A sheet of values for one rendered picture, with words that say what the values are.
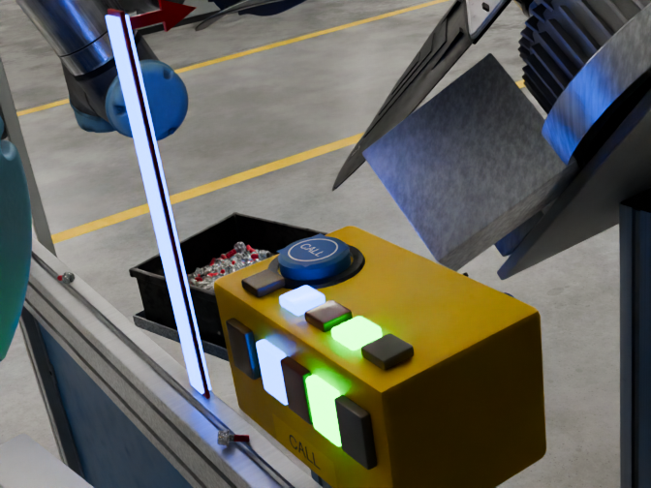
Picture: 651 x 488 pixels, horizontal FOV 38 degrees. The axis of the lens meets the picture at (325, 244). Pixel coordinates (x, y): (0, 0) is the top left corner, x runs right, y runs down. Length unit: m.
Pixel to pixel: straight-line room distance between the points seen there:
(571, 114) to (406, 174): 0.16
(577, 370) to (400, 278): 1.88
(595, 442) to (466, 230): 1.34
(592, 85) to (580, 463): 1.39
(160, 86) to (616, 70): 0.40
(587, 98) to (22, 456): 0.50
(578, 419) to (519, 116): 1.42
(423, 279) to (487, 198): 0.35
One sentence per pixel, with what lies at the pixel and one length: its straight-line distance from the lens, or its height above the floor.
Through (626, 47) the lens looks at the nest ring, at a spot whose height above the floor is 1.11.
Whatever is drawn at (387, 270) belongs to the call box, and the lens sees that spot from 0.51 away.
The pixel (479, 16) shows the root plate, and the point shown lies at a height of 1.09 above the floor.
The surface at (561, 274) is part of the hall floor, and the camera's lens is 2.80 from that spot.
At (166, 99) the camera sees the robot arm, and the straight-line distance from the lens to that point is 0.88.
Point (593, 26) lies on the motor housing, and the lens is 0.82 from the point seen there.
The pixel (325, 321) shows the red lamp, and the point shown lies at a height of 1.08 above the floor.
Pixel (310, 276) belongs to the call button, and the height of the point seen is 1.08.
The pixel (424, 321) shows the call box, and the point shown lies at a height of 1.07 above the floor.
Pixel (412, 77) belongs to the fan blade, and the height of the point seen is 1.03.
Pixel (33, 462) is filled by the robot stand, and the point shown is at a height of 0.99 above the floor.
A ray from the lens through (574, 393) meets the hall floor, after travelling 2.29.
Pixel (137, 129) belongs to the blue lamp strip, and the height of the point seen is 1.10.
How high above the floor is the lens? 1.30
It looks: 25 degrees down
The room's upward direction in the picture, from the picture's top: 9 degrees counter-clockwise
